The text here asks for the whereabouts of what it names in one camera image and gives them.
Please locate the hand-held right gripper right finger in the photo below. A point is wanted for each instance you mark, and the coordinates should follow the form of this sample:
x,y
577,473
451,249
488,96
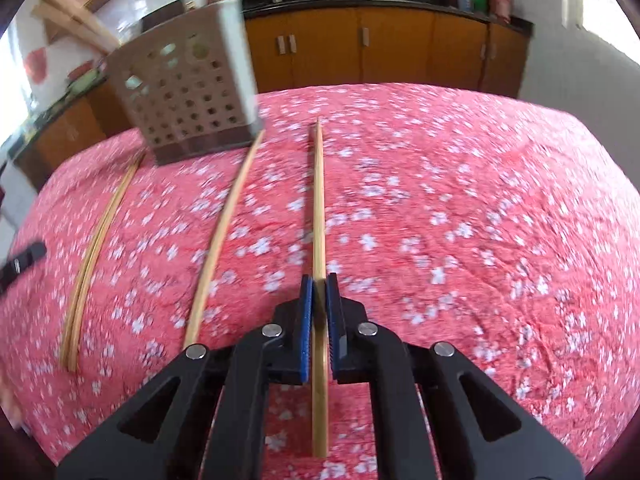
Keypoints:
x,y
336,350

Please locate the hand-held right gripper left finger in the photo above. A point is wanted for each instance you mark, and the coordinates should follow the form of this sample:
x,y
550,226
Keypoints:
x,y
306,340

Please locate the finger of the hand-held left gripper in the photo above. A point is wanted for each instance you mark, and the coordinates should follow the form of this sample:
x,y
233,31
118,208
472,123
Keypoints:
x,y
25,260

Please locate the beige perforated utensil holder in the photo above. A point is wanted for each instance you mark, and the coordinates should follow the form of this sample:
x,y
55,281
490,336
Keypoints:
x,y
195,90

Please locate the red floral tablecloth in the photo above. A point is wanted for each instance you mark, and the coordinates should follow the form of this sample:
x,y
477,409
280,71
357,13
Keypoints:
x,y
450,260

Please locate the green basin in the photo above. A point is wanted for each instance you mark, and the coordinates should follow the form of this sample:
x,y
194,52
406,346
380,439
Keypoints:
x,y
87,82

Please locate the hanging red plastic bag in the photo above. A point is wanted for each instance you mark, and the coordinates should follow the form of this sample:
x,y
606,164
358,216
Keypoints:
x,y
36,65

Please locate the red basin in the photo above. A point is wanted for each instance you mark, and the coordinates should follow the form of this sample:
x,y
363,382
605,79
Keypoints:
x,y
82,69

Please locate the dark wooden cutting board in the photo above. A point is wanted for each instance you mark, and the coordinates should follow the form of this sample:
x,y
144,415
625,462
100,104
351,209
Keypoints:
x,y
162,15

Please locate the wooden lower kitchen cabinets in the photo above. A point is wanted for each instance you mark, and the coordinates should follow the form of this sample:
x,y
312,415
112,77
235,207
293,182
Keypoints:
x,y
400,45

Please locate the blue box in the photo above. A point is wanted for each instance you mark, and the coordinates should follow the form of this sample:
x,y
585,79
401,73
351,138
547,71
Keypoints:
x,y
464,1

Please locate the tall red bottle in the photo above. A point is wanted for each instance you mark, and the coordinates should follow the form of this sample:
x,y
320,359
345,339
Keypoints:
x,y
501,2

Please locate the window with bars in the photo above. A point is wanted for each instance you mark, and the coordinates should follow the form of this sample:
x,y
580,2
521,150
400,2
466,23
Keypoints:
x,y
600,0

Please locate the window with sliding frame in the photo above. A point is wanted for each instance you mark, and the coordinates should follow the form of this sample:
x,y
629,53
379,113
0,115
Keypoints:
x,y
12,85

